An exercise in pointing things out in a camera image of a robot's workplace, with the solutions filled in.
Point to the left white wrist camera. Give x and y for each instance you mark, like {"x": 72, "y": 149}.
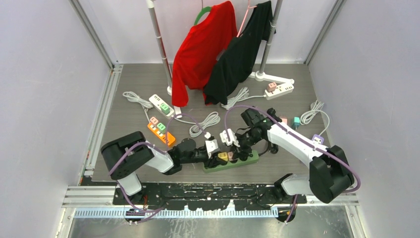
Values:
{"x": 211, "y": 144}

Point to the pink plug on orange strip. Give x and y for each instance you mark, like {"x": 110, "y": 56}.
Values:
{"x": 154, "y": 121}

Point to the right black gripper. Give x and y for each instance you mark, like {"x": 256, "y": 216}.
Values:
{"x": 241, "y": 152}

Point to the pink hanger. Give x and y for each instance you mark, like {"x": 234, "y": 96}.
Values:
{"x": 246, "y": 17}

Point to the left white power strip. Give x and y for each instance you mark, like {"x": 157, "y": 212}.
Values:
{"x": 156, "y": 101}

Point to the clothes rack pole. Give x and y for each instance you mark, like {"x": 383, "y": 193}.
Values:
{"x": 260, "y": 75}
{"x": 167, "y": 69}

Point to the red shirt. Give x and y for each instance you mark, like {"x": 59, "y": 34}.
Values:
{"x": 198, "y": 53}

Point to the teal plug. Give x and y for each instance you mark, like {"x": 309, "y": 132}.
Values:
{"x": 295, "y": 123}

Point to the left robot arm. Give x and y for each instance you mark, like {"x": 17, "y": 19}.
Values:
{"x": 127, "y": 154}

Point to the purple power strip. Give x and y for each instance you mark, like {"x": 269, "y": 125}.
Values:
{"x": 317, "y": 139}

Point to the right white power strip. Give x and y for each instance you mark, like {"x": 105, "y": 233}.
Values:
{"x": 281, "y": 89}

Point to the green plug on white strip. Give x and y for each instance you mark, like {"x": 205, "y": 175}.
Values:
{"x": 165, "y": 108}

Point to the clothes rack left pole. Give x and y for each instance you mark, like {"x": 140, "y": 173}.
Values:
{"x": 167, "y": 69}

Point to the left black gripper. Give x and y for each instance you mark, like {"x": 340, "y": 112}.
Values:
{"x": 213, "y": 160}

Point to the black shirt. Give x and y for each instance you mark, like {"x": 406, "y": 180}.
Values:
{"x": 236, "y": 63}

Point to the orange power strip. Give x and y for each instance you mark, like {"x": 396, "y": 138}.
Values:
{"x": 167, "y": 137}

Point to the clothes rack right pole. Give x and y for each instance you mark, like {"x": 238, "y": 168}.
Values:
{"x": 260, "y": 75}

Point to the green hanger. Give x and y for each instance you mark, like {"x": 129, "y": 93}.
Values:
{"x": 204, "y": 10}

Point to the pink plug on white strip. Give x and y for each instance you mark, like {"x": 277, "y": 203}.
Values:
{"x": 271, "y": 87}

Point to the white power strip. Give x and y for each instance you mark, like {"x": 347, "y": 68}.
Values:
{"x": 281, "y": 89}
{"x": 156, "y": 101}

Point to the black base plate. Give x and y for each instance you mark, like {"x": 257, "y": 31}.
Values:
{"x": 209, "y": 196}

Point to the green power strip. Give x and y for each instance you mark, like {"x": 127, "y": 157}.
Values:
{"x": 253, "y": 158}

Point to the yellow plug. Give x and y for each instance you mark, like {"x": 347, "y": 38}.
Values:
{"x": 223, "y": 156}

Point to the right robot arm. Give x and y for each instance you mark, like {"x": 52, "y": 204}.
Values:
{"x": 329, "y": 172}

